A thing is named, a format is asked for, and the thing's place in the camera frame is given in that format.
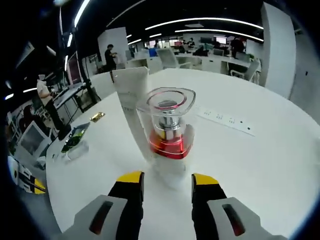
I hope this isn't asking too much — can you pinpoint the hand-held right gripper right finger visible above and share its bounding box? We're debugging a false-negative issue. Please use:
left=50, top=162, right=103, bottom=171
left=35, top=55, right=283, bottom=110
left=191, top=173, right=271, bottom=240

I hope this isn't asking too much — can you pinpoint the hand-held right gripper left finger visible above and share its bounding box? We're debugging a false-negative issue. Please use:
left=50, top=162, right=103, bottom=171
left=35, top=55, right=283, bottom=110
left=74, top=171, right=145, bottom=240

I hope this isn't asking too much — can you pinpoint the green and black packet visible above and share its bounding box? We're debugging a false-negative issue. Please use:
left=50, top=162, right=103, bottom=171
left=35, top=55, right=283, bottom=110
left=60, top=122, right=91, bottom=154

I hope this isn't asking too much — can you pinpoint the red collar skincare bottle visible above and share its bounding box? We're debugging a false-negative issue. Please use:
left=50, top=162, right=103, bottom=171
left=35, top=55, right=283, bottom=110
left=135, top=87, right=197, bottom=187

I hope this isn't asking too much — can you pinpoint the small gold packet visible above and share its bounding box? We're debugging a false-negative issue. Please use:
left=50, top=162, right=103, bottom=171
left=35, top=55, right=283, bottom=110
left=89, top=112, right=106, bottom=123

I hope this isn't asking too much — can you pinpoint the white skincare tube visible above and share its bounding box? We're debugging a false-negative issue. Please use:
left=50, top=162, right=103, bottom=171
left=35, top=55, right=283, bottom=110
left=111, top=66, right=156, bottom=164

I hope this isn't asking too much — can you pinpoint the white power strip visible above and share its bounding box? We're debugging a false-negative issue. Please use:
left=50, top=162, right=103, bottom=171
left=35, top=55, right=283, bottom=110
left=196, top=104, right=256, bottom=138

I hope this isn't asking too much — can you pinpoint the standing desk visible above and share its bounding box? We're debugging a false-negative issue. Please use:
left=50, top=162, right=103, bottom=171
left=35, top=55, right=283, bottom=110
left=51, top=83, right=101, bottom=114

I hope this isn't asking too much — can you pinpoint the large computer monitor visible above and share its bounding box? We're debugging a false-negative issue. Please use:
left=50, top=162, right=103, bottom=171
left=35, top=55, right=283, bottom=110
left=67, top=51, right=84, bottom=86

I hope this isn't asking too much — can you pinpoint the white mesh office chair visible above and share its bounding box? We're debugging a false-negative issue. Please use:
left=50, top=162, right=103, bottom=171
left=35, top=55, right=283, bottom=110
left=156, top=48, right=180, bottom=70

